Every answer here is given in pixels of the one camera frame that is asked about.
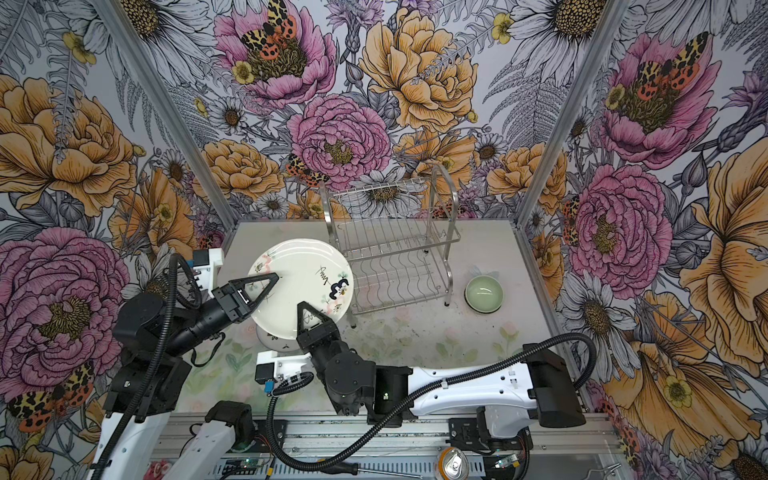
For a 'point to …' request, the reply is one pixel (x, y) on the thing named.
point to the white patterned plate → (277, 344)
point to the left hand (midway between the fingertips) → (282, 289)
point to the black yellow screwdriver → (352, 469)
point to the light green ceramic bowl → (483, 294)
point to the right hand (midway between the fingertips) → (310, 305)
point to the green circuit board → (240, 466)
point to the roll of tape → (452, 463)
